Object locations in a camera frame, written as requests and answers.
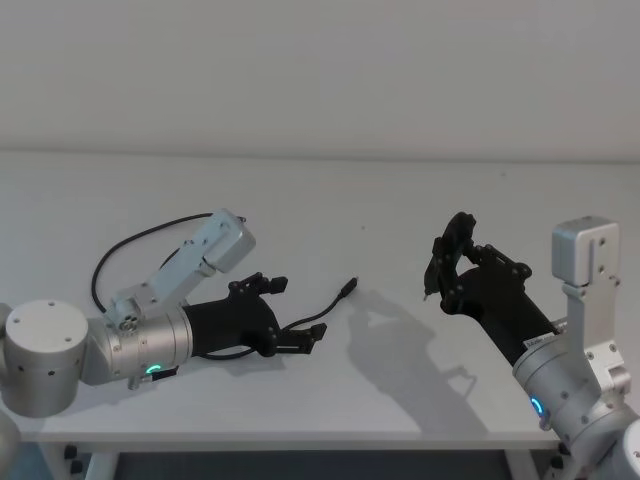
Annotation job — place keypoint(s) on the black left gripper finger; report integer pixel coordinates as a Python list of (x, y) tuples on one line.
[(305, 341), (275, 285)]

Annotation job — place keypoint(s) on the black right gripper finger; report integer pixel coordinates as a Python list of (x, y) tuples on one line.
[(450, 235), (500, 260)]

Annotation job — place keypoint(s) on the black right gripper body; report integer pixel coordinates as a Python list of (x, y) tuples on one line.
[(500, 310)]

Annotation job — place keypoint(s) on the white table frame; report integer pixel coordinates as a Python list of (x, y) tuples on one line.
[(100, 465)]

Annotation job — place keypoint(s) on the black round frame knob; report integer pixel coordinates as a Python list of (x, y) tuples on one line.
[(556, 462), (76, 467), (72, 452), (563, 448)]

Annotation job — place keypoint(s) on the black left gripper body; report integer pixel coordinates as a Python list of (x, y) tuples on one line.
[(225, 325)]

